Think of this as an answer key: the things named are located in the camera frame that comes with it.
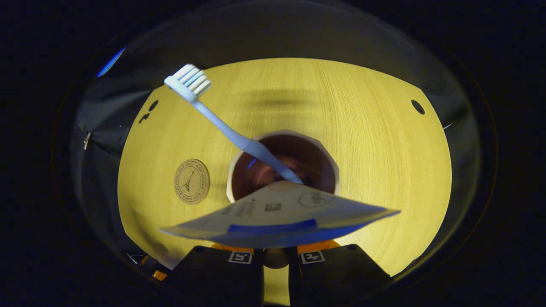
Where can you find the beige cup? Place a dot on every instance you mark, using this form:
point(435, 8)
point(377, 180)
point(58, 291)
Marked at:
point(311, 157)

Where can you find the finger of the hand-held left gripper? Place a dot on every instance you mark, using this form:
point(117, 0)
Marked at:
point(158, 273)

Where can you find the small silver clip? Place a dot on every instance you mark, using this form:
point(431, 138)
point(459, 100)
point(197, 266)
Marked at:
point(87, 140)

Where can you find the round wooden coaster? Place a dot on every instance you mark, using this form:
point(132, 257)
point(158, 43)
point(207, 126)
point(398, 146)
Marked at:
point(192, 181)

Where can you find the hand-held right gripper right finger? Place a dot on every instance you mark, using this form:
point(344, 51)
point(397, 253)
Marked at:
point(332, 273)

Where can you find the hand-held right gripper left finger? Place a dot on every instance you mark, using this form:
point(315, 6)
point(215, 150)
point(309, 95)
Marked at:
point(213, 273)

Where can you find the white toothpaste tube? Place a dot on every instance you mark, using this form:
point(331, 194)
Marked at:
point(277, 213)

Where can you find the white toothbrush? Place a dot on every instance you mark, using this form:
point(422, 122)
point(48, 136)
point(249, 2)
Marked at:
point(222, 123)

